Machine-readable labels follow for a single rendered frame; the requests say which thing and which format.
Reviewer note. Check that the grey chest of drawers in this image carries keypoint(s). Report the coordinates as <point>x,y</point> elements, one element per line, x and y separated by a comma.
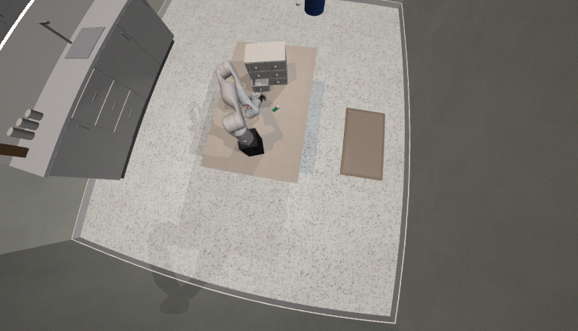
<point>266,52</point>

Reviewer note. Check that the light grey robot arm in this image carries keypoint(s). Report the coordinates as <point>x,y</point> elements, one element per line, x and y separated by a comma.
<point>232,95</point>

